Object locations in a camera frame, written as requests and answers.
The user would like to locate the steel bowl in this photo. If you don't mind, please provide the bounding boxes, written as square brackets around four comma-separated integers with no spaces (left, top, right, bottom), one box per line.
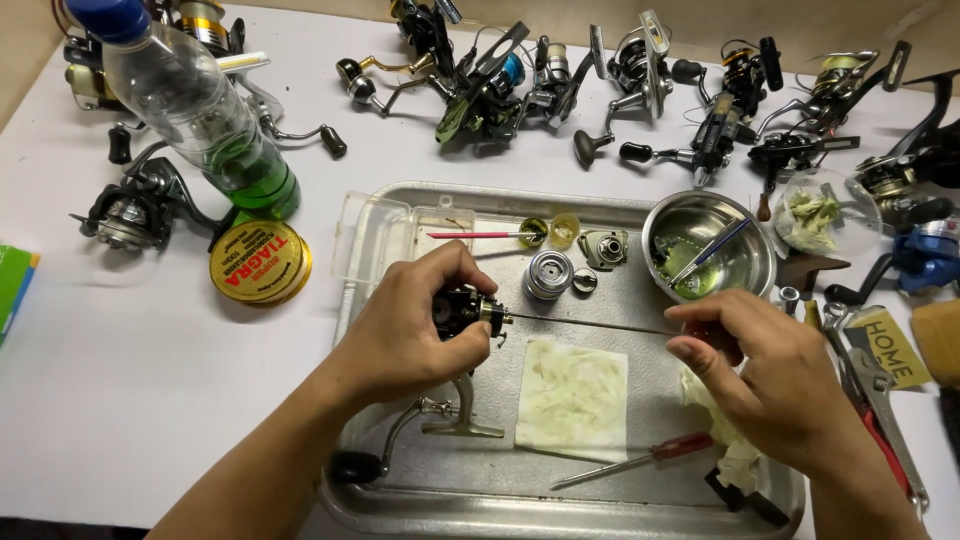
[641,189,778,306]

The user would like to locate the yellow printed card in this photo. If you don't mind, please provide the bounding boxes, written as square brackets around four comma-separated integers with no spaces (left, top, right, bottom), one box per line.
[843,303,936,392]

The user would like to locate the short red-handled screwdriver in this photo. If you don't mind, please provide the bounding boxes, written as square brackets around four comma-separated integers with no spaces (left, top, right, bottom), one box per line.
[549,432,716,492]

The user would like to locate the grey reel side cover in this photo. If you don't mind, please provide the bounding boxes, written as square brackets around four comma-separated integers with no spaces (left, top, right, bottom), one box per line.
[577,228,630,272]

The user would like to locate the gold black spinning reel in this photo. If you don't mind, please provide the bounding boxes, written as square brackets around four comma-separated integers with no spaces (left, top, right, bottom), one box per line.
[51,0,350,161]

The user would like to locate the red-handled pliers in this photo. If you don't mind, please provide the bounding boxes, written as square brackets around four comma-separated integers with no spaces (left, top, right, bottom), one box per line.
[857,403,915,498]

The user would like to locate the black grey spinning reel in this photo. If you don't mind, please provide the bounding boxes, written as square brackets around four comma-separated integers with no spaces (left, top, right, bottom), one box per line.
[69,126,234,254]

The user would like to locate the clear plastic cup with grease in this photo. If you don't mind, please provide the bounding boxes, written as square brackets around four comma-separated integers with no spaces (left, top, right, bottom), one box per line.
[772,168,885,258]

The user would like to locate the row of fishing reels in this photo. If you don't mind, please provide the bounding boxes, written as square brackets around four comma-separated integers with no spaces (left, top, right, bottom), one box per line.
[335,0,914,190]

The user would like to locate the clear plastic bottle blue cap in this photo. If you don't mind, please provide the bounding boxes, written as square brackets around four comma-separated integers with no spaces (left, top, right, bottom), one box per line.
[63,0,303,223]

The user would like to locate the gold fishing line spool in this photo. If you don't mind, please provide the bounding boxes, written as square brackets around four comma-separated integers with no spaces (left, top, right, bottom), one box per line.
[208,219,314,308]

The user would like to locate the yellow sponge block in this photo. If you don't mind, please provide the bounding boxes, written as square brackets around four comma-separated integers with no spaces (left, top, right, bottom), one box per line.
[910,297,960,389]

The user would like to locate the blue metal tweezers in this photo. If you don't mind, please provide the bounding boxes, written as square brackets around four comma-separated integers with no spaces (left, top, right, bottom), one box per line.
[667,217,753,290]

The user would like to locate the large black spinning reel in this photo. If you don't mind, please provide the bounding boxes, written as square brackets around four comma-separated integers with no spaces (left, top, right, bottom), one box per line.
[853,69,960,230]

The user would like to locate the blue spinning reel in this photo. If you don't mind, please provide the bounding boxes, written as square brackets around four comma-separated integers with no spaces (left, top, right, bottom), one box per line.
[823,217,960,307]

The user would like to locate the person's right hand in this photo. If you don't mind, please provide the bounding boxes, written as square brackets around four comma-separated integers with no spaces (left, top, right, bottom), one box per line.
[663,288,855,475]

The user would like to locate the small yellow cap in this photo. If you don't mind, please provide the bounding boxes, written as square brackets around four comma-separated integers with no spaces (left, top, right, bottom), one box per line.
[549,213,582,249]

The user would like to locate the black reel part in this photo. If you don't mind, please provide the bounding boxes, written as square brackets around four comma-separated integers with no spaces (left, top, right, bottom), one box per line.
[703,468,792,528]

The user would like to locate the pink-handled small brush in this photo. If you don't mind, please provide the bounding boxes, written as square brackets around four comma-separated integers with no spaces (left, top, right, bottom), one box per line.
[426,228,543,243]

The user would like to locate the crumpled white tissue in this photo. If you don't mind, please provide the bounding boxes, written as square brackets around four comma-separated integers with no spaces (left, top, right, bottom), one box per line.
[678,366,768,498]

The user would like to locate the person's left hand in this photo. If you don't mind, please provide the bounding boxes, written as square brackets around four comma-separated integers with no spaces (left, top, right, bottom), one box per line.
[330,240,501,414]

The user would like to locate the brown wedge piece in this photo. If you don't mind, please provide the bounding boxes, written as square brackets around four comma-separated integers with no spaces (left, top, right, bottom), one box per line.
[776,251,853,295]

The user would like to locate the green packet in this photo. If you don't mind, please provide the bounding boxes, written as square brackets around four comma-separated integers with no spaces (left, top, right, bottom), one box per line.
[0,243,41,348]

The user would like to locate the silver reel spool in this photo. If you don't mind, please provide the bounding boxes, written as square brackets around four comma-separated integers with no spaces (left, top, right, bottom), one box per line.
[522,249,576,302]

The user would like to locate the long thin red-handled screwdriver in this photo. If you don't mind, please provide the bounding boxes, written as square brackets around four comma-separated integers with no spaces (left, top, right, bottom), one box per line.
[504,311,745,369]

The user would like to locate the clear plastic box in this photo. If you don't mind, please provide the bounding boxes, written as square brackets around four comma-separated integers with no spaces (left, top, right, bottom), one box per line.
[330,190,478,288]

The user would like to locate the folded white tissue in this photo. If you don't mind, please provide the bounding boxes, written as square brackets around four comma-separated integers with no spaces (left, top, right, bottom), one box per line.
[513,337,630,465]

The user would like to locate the black silver spinning reel body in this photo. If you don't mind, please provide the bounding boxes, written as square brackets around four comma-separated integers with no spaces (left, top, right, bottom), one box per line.
[330,285,516,486]

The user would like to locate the metal tray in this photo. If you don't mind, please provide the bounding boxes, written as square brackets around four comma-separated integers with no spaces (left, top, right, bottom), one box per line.
[318,180,808,540]

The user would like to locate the reel part in green liquid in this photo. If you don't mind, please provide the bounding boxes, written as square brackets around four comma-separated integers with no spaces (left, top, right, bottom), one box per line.
[651,236,706,280]

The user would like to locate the silver adjustable wrench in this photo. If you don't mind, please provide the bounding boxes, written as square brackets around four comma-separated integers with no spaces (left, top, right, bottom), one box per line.
[847,347,932,516]

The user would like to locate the small silver spanner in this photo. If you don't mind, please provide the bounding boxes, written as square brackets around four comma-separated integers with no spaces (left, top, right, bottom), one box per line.
[821,301,865,393]

